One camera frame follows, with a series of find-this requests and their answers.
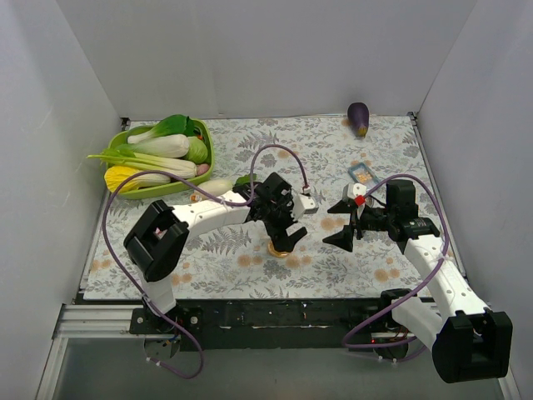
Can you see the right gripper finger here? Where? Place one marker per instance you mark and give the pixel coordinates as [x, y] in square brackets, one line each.
[343, 239]
[341, 207]

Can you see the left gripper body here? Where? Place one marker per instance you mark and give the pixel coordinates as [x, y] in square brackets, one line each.
[280, 227]

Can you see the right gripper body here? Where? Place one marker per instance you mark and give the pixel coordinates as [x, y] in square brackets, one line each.
[356, 225]

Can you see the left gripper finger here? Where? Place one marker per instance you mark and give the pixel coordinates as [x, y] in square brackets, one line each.
[296, 236]
[280, 239]

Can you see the orange round pill case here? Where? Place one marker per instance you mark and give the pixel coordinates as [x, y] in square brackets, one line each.
[276, 253]

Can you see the clear bottle of yellow pills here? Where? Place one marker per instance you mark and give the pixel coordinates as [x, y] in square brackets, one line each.
[196, 197]

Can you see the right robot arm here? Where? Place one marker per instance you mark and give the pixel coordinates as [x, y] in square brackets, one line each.
[468, 341]

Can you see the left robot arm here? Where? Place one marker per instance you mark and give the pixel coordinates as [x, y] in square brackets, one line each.
[156, 242]

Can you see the blue rectangular pill box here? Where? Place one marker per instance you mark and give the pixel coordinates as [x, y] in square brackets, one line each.
[362, 174]

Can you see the floral table mat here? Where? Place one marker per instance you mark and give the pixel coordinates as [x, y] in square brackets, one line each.
[234, 262]

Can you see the white radish with leaf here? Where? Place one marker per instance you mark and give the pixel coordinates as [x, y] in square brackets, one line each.
[217, 187]

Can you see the pink sweet potato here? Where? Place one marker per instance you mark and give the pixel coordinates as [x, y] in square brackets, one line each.
[202, 169]

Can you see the green round cabbage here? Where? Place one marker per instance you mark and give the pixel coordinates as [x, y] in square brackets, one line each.
[197, 151]

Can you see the purple eggplant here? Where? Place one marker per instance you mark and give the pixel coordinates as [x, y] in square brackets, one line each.
[358, 116]

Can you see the white bok choy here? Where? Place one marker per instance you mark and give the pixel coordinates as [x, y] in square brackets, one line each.
[168, 138]

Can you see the long white celery cabbage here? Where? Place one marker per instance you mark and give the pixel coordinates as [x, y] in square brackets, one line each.
[181, 168]

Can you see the yellow napa cabbage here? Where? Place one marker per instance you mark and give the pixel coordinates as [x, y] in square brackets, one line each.
[125, 179]

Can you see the green vegetable basket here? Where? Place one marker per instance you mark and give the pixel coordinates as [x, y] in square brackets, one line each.
[177, 184]

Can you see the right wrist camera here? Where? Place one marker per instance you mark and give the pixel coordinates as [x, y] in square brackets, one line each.
[354, 195]

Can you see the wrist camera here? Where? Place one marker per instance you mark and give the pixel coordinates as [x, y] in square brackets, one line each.
[354, 195]
[303, 204]

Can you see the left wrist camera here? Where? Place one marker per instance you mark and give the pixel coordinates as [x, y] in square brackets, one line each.
[303, 204]

